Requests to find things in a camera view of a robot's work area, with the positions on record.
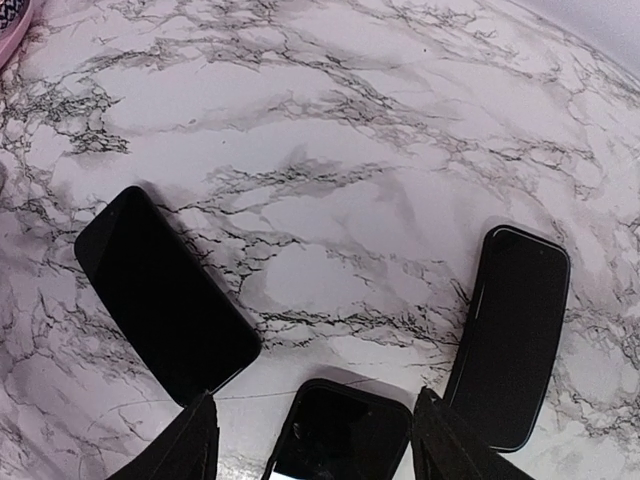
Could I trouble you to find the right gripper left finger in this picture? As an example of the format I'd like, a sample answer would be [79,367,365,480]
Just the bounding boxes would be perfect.
[109,393,219,480]

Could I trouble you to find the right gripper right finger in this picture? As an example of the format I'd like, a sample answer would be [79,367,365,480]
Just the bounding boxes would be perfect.
[412,387,532,480]

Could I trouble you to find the black phone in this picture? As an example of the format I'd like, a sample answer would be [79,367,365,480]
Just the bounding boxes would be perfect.
[262,378,412,480]
[74,186,261,406]

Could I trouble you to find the black phone case camera cutouts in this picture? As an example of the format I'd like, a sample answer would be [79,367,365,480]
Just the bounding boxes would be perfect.
[444,225,571,453]

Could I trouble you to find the pink plate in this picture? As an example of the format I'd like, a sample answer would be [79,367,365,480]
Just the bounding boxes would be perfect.
[0,0,35,68]

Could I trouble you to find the patterned red bowl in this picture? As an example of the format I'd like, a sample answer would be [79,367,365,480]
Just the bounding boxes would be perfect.
[0,0,29,31]

